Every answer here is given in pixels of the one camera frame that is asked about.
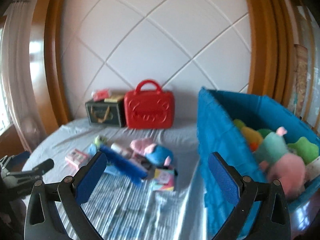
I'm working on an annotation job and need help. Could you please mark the pink pig plush blue body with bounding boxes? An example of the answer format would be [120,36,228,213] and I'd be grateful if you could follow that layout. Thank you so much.
[130,138,174,167]

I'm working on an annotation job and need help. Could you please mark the teal pink plush toy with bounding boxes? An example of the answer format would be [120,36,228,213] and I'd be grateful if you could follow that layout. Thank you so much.
[253,127,305,198]

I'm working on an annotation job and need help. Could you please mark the light blue boomerang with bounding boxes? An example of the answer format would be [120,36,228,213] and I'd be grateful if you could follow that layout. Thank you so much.
[88,144,121,176]

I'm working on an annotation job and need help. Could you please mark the green frog plush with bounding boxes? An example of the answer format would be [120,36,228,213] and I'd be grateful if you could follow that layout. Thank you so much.
[287,137,319,165]

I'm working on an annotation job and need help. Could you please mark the wooden headboard frame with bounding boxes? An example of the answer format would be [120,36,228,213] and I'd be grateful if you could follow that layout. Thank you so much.
[29,0,71,134]

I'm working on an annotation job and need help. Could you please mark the green one-eyed monster plush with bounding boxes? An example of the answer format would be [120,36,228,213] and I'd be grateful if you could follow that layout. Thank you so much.
[94,135,107,147]

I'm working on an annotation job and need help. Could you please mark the pink white small box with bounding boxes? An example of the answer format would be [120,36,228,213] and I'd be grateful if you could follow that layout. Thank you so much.
[65,149,89,169]

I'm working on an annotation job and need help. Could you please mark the colourful pink toy packet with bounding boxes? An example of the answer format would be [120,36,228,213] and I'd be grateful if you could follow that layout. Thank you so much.
[152,168,175,191]

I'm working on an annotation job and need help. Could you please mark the red packet on bag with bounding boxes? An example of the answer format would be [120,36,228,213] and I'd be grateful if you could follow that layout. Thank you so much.
[91,88,112,101]

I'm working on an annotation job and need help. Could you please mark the blue fluffy duster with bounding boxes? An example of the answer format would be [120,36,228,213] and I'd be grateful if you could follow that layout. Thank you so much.
[99,145,148,185]

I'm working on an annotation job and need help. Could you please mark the yellow duck plush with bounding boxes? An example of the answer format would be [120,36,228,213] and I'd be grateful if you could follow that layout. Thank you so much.
[233,119,263,152]

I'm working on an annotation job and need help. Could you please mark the red plastic carry case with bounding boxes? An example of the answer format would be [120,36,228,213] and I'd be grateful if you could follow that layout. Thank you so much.
[124,79,175,129]

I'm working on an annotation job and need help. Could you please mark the yellow box on bag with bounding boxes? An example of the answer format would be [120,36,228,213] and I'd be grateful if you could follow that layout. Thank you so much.
[104,94,124,103]

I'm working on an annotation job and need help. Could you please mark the blue storage bin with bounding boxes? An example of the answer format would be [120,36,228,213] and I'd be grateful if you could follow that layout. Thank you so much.
[197,88,319,237]

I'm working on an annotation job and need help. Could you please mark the dark green gift bag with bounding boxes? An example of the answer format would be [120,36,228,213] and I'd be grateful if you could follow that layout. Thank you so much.
[85,99,126,128]

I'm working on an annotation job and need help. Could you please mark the white medicine bottle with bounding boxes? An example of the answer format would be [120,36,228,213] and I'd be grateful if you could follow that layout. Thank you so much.
[111,142,133,159]

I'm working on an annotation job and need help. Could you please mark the striped grey bed sheet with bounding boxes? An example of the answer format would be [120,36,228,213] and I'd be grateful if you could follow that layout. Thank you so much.
[24,119,207,239]

